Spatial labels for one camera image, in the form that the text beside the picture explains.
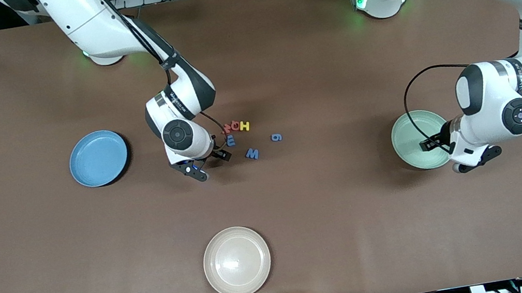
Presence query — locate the pale green plate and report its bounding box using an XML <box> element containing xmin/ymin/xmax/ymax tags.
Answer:
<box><xmin>387</xmin><ymin>106</ymin><xmax>455</xmax><ymax>175</ymax></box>

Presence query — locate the beige plate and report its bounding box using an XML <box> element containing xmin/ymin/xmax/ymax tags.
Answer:
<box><xmin>198</xmin><ymin>222</ymin><xmax>277</xmax><ymax>293</ymax></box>

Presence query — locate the blue plate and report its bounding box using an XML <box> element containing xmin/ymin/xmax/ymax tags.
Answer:
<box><xmin>65</xmin><ymin>126</ymin><xmax>134</xmax><ymax>191</ymax></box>

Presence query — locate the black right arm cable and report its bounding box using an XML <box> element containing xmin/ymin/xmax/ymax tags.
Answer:
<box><xmin>88</xmin><ymin>0</ymin><xmax>230</xmax><ymax>167</ymax></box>

